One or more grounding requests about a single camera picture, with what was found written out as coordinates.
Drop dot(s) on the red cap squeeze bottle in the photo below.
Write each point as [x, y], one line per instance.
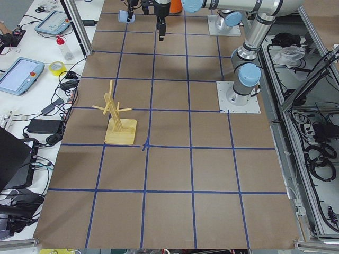
[66, 52]

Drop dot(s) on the aluminium frame post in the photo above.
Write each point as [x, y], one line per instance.
[74, 17]

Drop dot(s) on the far teach pendant tablet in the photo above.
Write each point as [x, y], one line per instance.
[54, 24]

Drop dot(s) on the light blue cup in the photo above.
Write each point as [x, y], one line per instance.
[123, 17]

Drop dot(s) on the yellow tape roll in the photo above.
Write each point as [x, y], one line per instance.
[57, 68]

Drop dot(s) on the orange cylindrical container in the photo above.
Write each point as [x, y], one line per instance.
[176, 6]

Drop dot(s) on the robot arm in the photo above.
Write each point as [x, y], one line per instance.
[247, 73]
[194, 6]

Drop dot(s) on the black scissors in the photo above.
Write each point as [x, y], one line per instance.
[40, 9]

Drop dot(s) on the white crumpled cloth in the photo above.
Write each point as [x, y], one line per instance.
[289, 56]

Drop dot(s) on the black power adapter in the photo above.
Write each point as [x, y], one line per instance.
[40, 126]

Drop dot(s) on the small black adapter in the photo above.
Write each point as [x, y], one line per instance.
[52, 106]

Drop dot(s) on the teach pendant tablet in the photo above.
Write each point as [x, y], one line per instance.
[54, 24]
[21, 75]

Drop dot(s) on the near teach pendant tablet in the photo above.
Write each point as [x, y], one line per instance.
[21, 75]

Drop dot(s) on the wooden cup stand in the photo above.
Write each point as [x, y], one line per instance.
[119, 131]

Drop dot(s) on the black laptop computer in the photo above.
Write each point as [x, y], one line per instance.
[17, 158]

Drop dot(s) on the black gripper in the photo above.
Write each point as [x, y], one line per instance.
[161, 9]

